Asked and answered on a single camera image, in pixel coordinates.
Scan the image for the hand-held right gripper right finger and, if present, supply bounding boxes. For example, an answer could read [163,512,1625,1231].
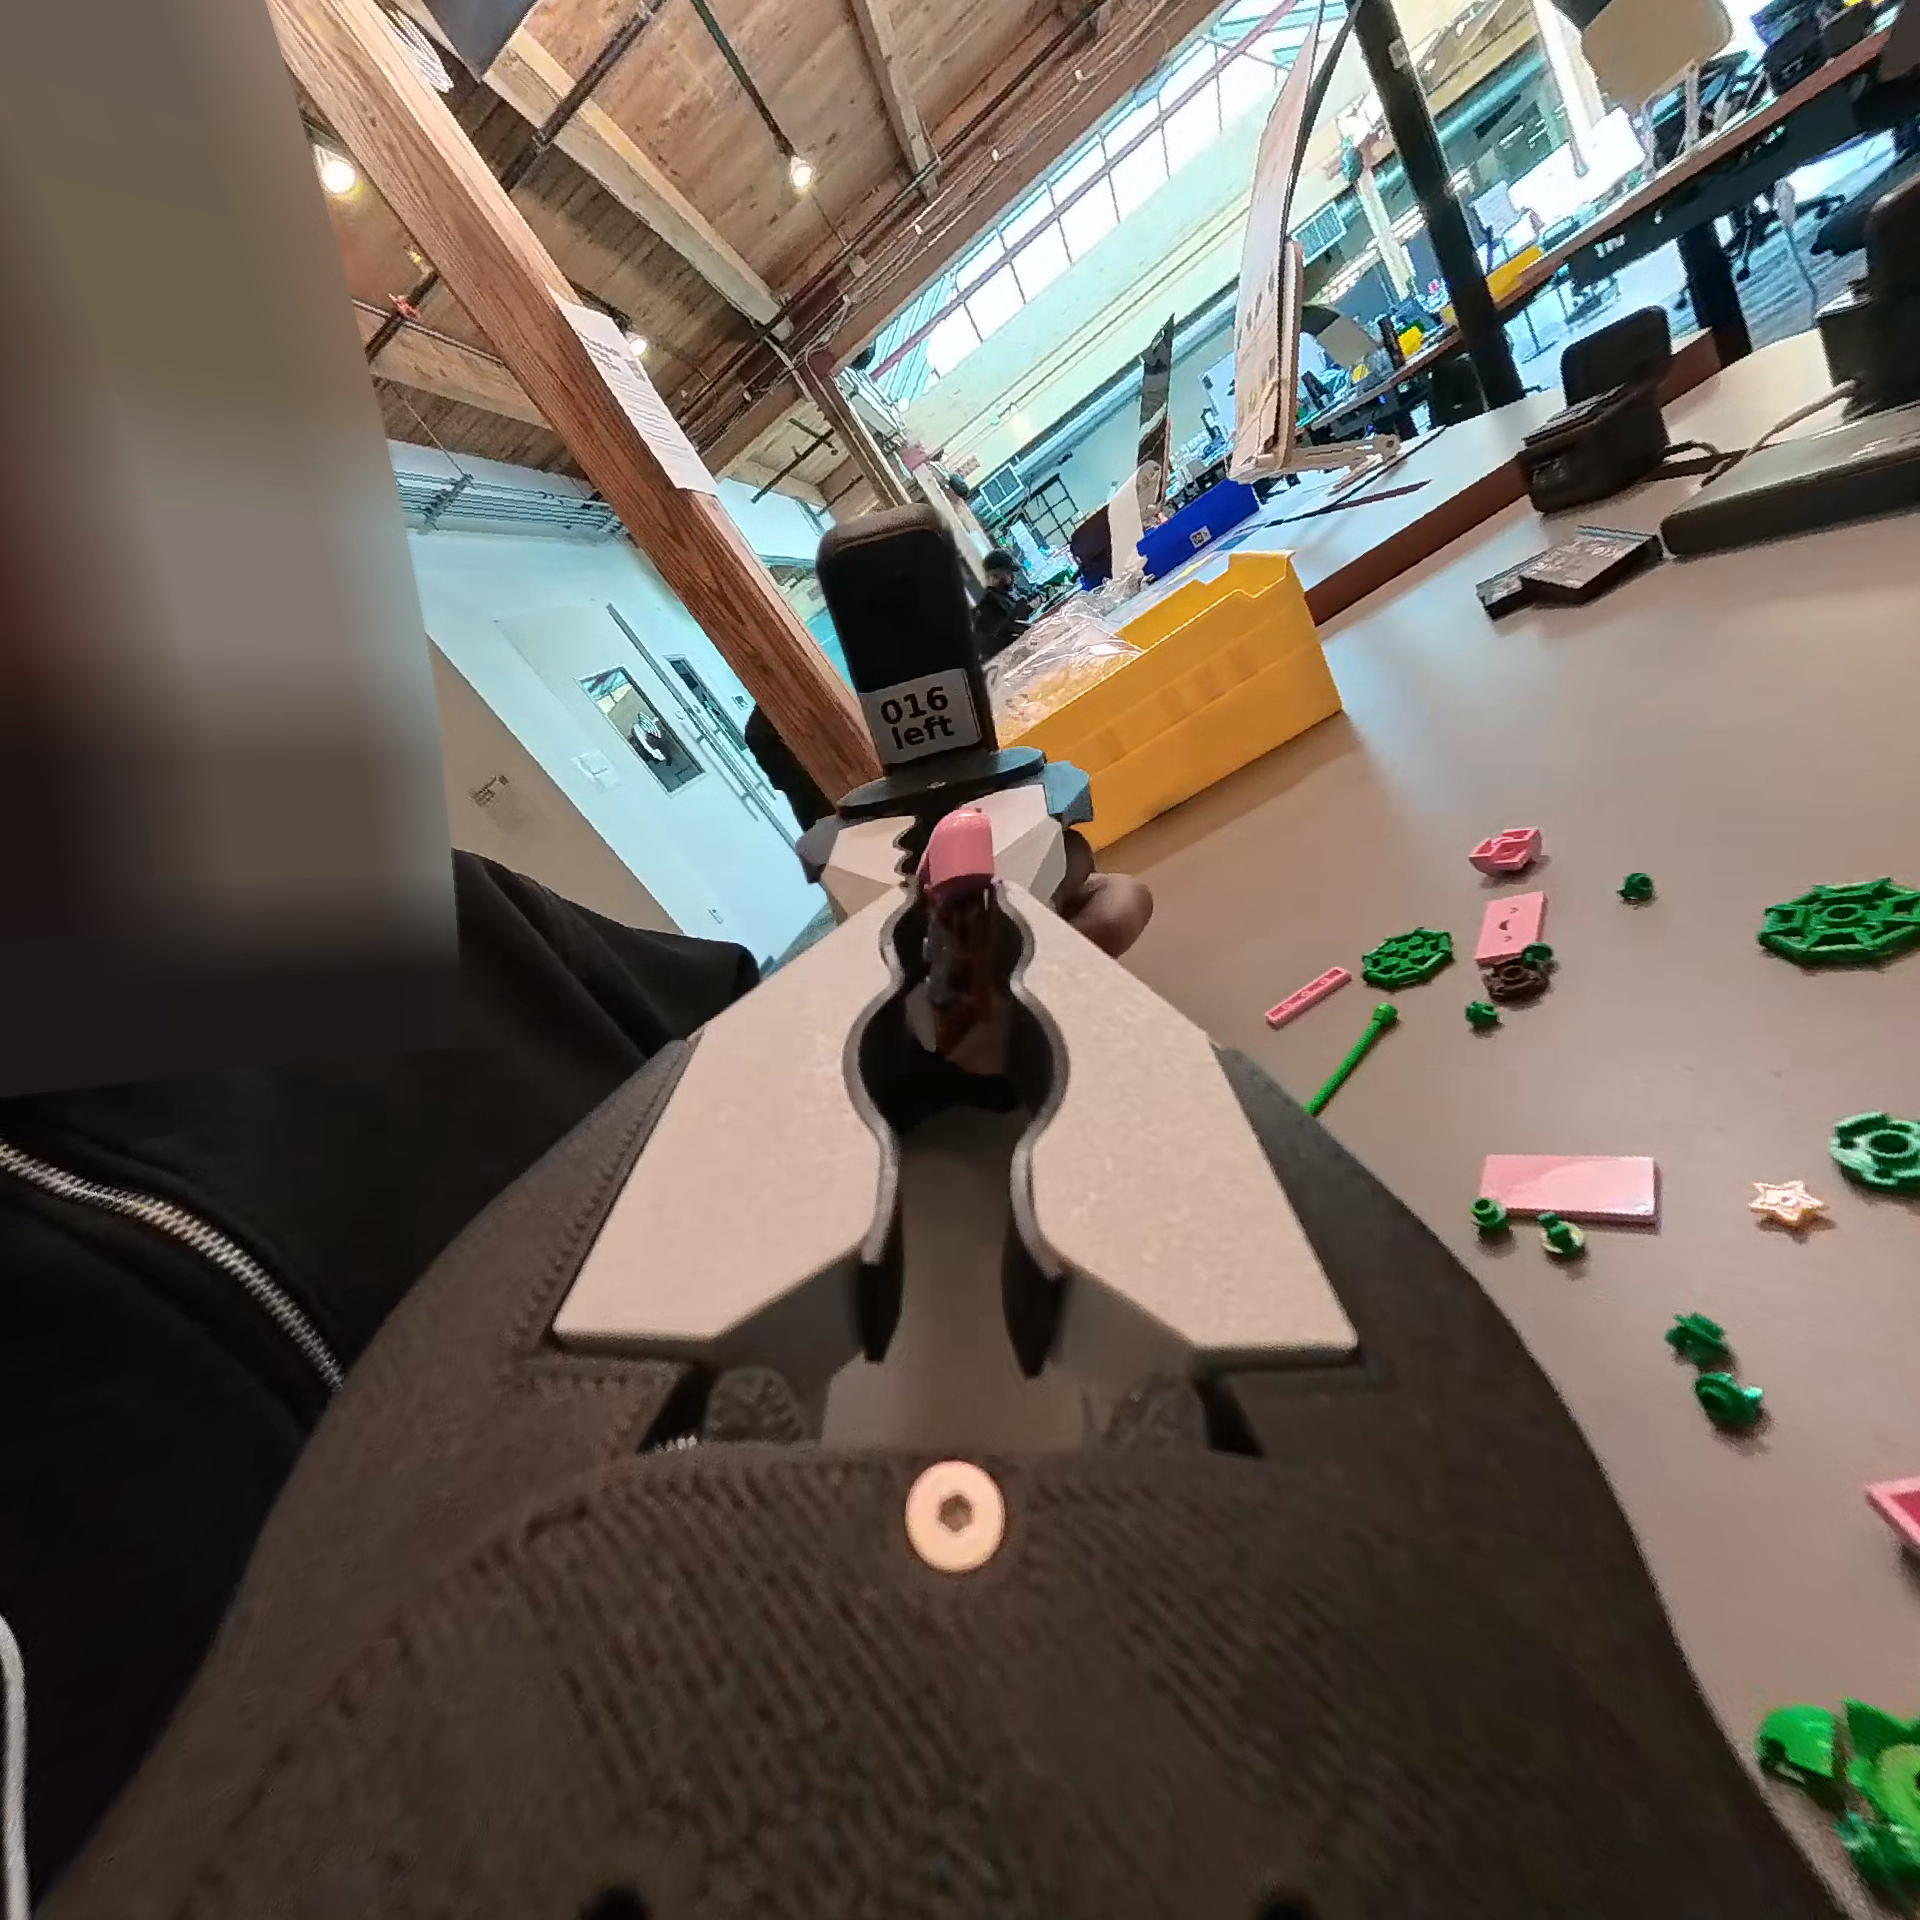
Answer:
[982,881,1363,1377]

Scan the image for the scattered small green clips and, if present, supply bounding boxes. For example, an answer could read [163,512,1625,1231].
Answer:
[1466,1193,1765,1428]

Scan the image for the person's black jacket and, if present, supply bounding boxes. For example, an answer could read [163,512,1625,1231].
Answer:
[0,845,766,1891]

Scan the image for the clear plastic bag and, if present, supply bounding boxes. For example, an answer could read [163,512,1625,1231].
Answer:
[982,601,1149,709]

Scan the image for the wooden pillar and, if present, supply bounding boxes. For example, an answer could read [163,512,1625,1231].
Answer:
[270,0,886,842]

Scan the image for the person's left hand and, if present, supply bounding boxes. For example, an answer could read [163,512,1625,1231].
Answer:
[1050,875,1152,955]

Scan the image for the black camera case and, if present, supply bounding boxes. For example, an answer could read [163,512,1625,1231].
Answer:
[1519,306,1674,513]

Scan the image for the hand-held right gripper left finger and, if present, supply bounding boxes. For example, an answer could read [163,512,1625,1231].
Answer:
[552,877,939,1377]

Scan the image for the large pink smooth tile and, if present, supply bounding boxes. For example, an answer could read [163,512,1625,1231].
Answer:
[1477,1153,1660,1224]

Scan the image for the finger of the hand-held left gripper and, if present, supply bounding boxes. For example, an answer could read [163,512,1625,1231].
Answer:
[819,812,924,928]
[995,812,1073,912]

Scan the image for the yellow plastic bin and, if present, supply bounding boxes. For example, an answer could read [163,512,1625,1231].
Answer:
[982,550,1345,833]

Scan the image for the book stand with booklet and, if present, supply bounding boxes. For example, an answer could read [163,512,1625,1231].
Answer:
[1229,30,1404,486]

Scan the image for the black flat cards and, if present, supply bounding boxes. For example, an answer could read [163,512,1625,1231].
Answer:
[1477,528,1665,622]

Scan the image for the green stick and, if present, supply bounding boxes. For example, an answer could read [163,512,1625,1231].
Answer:
[1303,1001,1402,1119]

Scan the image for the green spiky leaf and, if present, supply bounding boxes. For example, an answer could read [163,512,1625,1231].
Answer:
[1838,1697,1920,1823]

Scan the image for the black pole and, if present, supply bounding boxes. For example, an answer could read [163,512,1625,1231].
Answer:
[1349,0,1531,407]

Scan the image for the brown square plate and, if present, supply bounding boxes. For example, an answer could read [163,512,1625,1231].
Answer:
[924,885,1000,1073]

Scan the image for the black upright device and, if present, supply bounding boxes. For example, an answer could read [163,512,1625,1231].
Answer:
[1815,178,1920,422]

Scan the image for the white paper sign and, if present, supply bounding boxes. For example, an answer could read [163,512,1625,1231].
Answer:
[546,291,722,495]

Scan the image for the blue plastic bin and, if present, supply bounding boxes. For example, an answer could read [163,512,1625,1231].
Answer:
[1137,480,1262,577]

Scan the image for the black flat box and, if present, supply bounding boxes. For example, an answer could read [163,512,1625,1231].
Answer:
[1656,404,1920,559]

